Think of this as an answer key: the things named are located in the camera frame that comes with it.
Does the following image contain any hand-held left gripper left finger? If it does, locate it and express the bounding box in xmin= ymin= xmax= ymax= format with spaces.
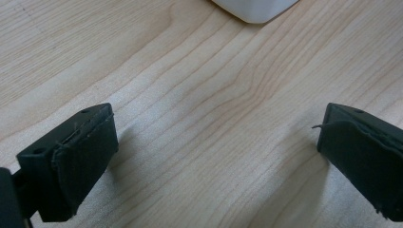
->
xmin=16 ymin=102 xmax=120 ymax=223

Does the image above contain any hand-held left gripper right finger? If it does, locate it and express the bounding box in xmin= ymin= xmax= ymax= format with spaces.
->
xmin=312 ymin=102 xmax=403 ymax=222

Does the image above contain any white plastic container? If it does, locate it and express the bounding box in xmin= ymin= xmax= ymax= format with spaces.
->
xmin=211 ymin=0 xmax=300 ymax=25

